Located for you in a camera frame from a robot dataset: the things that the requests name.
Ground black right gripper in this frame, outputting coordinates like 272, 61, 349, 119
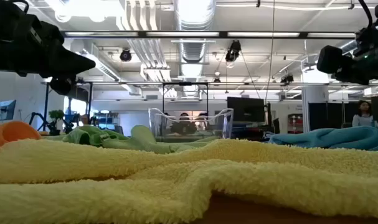
316, 18, 378, 90

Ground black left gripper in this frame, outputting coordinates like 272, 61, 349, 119
17, 15, 96, 78

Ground orange microfiber towel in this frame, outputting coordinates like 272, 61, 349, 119
0, 120, 42, 153

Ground pale green microfiber towel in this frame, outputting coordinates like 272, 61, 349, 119
101, 124, 220, 155

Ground yellow microfiber towel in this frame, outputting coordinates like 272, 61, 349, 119
0, 138, 378, 224

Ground blue microfiber towel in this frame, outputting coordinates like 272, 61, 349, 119
268, 126, 378, 153

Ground black stand with screen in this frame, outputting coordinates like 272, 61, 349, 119
44, 81, 93, 130

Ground black hanging spotlight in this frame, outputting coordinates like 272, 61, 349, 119
119, 49, 133, 62
280, 73, 295, 85
225, 39, 242, 62

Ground green potted plant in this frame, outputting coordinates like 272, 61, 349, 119
48, 109, 66, 135

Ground black partition panels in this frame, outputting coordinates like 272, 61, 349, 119
308, 101, 361, 131

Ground person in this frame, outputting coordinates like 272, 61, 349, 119
176, 112, 197, 135
352, 100, 378, 128

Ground red and white cabinet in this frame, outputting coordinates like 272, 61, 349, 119
288, 113, 304, 134

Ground grey framed monitor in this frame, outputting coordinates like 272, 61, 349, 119
0, 99, 17, 121

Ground black monitor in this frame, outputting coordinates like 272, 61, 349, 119
227, 96, 266, 123

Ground black light bar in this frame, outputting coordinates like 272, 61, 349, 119
60, 30, 357, 39

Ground clear plastic bin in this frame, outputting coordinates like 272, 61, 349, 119
148, 108, 235, 142

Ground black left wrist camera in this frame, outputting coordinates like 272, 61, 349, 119
49, 76, 77, 96

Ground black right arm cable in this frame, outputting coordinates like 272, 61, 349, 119
358, 0, 374, 30

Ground thin hanging cable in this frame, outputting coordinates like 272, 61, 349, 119
265, 0, 276, 103

